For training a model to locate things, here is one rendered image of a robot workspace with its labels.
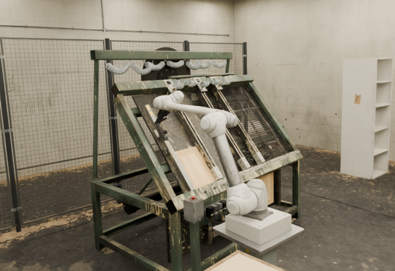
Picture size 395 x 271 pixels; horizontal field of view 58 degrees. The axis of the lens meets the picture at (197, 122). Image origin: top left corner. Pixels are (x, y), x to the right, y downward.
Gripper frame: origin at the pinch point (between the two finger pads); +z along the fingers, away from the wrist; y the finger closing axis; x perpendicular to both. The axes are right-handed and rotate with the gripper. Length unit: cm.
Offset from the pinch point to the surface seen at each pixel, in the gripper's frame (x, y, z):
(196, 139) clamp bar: 42.5, 23.0, 8.3
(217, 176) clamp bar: 42, 66, 8
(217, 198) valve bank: 32, 84, 15
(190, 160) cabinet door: 25, 41, 14
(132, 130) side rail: -18.6, -2.9, 15.6
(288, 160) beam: 167, 78, 11
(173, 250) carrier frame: -19, 105, 41
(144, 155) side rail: -18.6, 23.0, 16.9
